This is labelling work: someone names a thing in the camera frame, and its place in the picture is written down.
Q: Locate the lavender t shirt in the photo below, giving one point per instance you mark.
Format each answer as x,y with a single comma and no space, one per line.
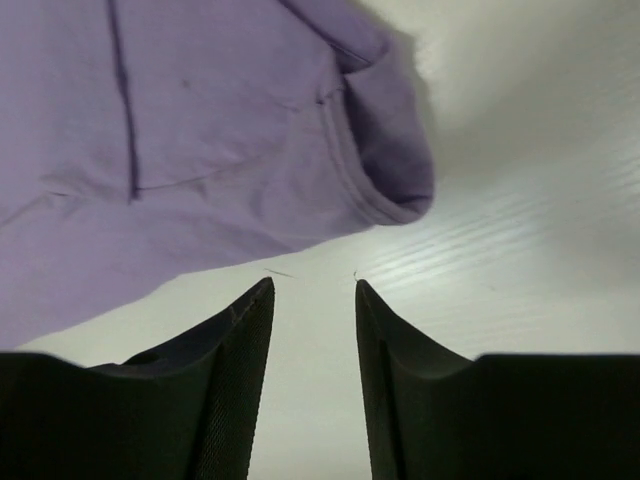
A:
143,140

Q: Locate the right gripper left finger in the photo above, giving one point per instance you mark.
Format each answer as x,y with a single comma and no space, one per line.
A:
184,409

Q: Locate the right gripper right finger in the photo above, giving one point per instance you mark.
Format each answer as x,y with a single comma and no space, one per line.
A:
434,414

